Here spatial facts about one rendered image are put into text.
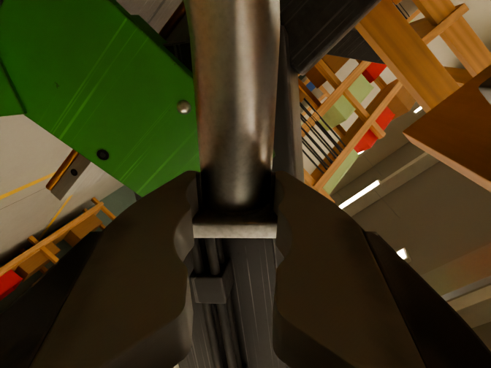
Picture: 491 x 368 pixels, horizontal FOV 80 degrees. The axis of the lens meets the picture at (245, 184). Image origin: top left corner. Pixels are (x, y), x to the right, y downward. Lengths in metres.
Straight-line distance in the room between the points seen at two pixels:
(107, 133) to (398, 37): 0.88
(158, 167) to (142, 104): 0.05
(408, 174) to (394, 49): 6.75
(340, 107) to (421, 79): 2.35
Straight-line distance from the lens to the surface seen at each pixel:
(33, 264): 5.95
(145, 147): 0.26
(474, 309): 4.34
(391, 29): 1.02
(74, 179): 0.46
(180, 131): 0.25
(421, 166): 7.68
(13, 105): 0.29
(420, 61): 1.03
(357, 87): 3.62
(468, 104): 0.74
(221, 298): 0.31
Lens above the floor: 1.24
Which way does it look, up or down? 7 degrees up
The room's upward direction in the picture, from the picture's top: 136 degrees clockwise
